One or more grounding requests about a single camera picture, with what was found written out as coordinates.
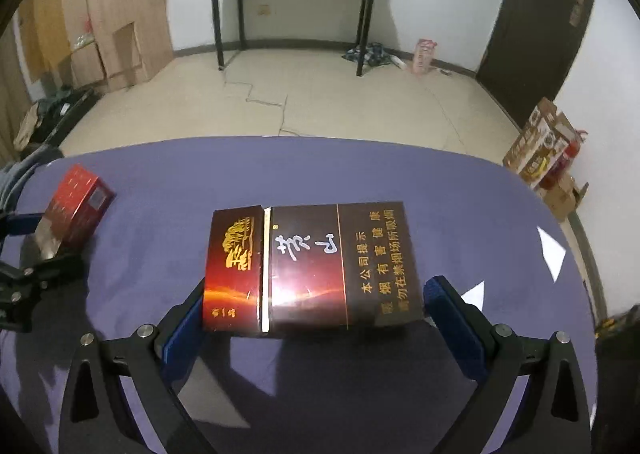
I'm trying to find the purple table cloth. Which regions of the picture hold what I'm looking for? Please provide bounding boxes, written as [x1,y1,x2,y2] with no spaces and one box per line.
[1,137,597,453]

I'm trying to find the dark brown door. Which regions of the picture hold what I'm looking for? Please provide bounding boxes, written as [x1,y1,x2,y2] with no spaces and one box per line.
[476,0,594,128]

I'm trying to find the black tray on floor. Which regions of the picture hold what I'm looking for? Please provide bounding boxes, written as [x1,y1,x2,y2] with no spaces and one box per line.
[13,86,102,157]

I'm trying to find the dark red cigarette carton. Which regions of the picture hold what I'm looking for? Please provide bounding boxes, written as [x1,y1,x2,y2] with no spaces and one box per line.
[202,201,423,335]

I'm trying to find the printed cardboard box by wall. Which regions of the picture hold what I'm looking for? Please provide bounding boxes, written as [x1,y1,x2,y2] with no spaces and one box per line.
[502,97,584,189]

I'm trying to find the dark cloth pile on floor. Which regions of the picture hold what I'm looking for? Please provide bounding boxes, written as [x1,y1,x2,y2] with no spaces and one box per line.
[342,43,400,67]

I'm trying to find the white paper triangle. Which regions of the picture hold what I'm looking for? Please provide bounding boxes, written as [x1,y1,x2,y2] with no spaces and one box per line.
[537,227,566,283]
[461,281,485,311]

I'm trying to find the stacked brown cardboard boxes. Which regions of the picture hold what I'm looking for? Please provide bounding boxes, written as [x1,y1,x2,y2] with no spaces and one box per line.
[12,0,174,98]

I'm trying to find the small brown cardboard box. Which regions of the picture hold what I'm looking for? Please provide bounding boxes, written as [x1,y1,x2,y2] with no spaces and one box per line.
[544,174,589,222]

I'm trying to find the pink bag on floor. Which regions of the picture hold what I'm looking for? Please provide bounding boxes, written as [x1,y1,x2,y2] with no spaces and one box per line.
[411,39,437,74]

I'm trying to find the grey blanket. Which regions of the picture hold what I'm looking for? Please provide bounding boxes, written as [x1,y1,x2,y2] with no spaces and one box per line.
[0,145,64,212]

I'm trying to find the red box with gold print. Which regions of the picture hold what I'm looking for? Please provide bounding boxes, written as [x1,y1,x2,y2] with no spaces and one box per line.
[35,165,115,259]

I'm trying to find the red bag by wall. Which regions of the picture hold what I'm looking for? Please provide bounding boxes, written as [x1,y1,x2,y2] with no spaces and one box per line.
[538,130,588,191]

